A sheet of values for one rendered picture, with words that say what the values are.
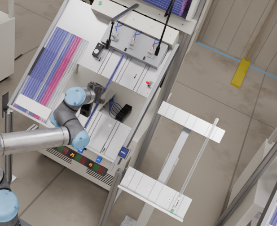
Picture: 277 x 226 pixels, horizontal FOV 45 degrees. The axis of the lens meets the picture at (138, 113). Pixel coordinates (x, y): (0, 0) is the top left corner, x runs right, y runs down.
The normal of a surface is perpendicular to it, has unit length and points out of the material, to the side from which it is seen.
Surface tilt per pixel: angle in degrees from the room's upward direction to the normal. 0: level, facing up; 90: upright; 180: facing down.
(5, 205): 8
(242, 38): 90
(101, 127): 47
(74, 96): 61
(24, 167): 0
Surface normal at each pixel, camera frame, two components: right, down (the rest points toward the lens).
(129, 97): 0.25, -0.74
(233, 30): -0.42, 0.50
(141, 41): -0.12, -0.14
